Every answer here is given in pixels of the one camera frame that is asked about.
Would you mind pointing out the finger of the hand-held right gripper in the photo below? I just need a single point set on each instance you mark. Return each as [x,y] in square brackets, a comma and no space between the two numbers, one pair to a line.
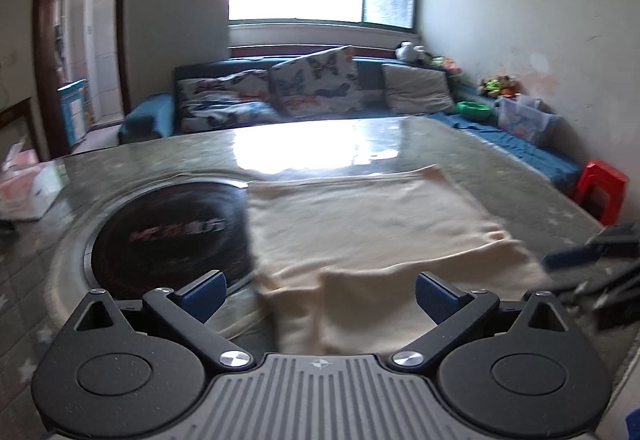
[570,259]

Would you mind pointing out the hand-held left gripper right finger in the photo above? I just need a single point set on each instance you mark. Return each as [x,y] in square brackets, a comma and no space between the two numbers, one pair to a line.
[435,296]

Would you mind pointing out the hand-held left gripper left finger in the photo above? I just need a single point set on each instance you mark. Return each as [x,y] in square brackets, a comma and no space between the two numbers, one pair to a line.
[205,295]

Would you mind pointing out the cream cloth garment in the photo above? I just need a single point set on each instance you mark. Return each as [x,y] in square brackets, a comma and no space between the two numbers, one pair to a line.
[375,230]

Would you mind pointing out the red plastic stool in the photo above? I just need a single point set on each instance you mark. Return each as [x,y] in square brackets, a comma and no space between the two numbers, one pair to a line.
[597,190]

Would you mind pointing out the round black induction cooker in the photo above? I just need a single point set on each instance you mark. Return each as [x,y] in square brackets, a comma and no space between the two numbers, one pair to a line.
[165,230]

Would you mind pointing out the blue cloth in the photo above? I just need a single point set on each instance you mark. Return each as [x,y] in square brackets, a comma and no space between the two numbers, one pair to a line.
[520,152]

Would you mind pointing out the clear plastic storage box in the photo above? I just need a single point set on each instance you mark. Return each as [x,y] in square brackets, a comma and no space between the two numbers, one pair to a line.
[522,120]

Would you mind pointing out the green bowl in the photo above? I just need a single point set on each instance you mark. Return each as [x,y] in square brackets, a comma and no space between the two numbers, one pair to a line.
[473,110]

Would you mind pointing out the colourful toy pile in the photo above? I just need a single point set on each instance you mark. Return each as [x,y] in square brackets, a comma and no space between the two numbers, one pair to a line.
[500,86]

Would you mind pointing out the blue sofa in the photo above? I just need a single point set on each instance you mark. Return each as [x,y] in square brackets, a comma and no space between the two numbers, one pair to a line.
[145,117]

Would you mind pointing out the pink white tissue pack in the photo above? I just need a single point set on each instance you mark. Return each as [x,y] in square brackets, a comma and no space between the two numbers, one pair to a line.
[27,185]

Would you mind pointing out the grey pillow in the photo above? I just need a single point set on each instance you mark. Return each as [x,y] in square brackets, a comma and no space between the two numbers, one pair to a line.
[417,87]

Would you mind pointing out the small blue cabinet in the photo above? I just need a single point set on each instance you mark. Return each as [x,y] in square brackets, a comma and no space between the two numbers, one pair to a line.
[72,112]

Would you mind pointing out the colourful small toy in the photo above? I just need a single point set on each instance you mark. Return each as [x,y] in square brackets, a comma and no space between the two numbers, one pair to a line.
[447,66]

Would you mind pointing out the large butterfly print pillow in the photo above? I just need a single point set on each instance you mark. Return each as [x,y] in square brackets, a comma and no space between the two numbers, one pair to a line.
[315,80]

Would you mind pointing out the panda plush toy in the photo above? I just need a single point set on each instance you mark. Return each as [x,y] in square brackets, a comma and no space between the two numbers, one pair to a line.
[410,51]

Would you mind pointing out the dark wooden door frame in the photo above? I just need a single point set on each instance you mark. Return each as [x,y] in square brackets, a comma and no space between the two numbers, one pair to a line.
[45,45]

